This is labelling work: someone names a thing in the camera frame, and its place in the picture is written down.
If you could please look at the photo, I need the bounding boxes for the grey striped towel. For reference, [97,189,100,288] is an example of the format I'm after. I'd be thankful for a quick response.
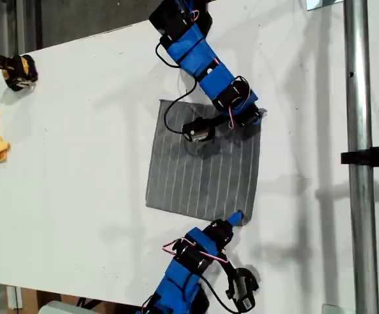
[144,99,269,227]

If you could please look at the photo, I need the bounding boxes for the white box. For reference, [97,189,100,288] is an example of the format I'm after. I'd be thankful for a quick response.
[38,300,82,314]

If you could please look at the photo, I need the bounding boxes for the brown cardboard box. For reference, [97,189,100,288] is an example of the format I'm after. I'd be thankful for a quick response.
[19,287,135,314]

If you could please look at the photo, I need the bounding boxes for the yellow black power drill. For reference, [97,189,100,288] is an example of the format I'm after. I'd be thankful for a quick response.
[0,48,39,92]

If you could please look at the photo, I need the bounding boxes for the red white servo wire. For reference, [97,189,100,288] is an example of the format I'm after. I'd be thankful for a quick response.
[161,237,230,264]
[179,0,254,130]

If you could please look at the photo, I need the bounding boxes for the black camera stalk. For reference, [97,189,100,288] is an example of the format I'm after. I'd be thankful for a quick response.
[220,248,242,279]
[208,114,231,130]

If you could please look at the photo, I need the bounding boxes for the black camera box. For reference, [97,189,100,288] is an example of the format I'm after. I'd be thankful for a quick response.
[225,266,261,311]
[181,117,217,144]

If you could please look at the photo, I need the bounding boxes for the black camera cable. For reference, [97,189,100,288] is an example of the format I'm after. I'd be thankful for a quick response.
[155,41,199,135]
[199,276,242,313]

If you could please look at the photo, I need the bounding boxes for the steel post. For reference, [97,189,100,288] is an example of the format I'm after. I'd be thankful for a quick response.
[342,0,379,314]

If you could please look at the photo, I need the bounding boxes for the metal corner bracket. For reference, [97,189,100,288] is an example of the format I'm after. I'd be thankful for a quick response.
[306,0,342,11]

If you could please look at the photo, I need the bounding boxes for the white table support bracket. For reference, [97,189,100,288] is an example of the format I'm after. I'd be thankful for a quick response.
[6,285,23,310]

